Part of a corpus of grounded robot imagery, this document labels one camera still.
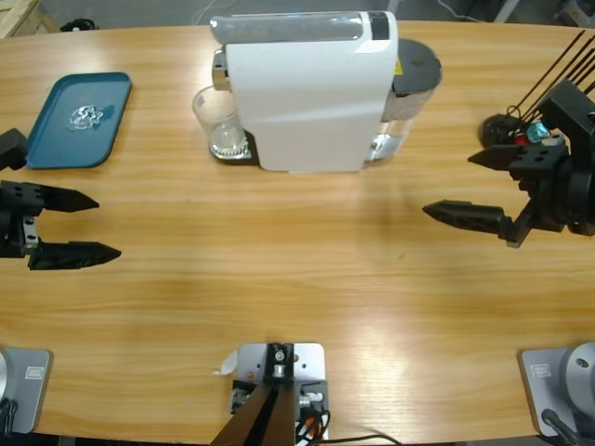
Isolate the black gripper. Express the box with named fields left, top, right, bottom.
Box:
left=0, top=181, right=124, bottom=272
left=420, top=142, right=576, bottom=249

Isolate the black base cable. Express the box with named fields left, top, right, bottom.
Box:
left=541, top=408, right=582, bottom=446
left=0, top=398, right=19, bottom=434

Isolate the metal drip tray grate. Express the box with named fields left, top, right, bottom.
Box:
left=208, top=138, right=259, bottom=164

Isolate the chrome coffee machine lever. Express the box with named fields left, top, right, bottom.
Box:
left=208, top=12, right=373, bottom=46

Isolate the white frame leg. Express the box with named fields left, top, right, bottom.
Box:
left=492, top=0, right=522, bottom=23

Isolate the white capsule coffee machine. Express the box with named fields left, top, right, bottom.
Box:
left=207, top=9, right=400, bottom=176

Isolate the white mounting block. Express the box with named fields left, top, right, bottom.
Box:
left=231, top=342, right=332, bottom=442

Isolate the clear glass cup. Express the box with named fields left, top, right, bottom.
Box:
left=192, top=85, right=246, bottom=159

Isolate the orange and white cable bundle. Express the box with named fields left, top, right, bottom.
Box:
left=295, top=408, right=332, bottom=442

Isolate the white tape scrap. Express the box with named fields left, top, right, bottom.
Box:
left=212, top=350, right=239, bottom=376

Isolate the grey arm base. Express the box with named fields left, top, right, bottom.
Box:
left=518, top=342, right=595, bottom=438
left=0, top=347, right=54, bottom=434

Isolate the dark camera post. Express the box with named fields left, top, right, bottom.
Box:
left=208, top=342, right=298, bottom=446

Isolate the teal plastic tray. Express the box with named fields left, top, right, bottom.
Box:
left=25, top=72, right=134, bottom=169

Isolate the black capsule holder with rods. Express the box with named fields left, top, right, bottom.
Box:
left=479, top=30, right=595, bottom=151

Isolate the black floor object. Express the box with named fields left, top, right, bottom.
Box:
left=59, top=18, right=101, bottom=33

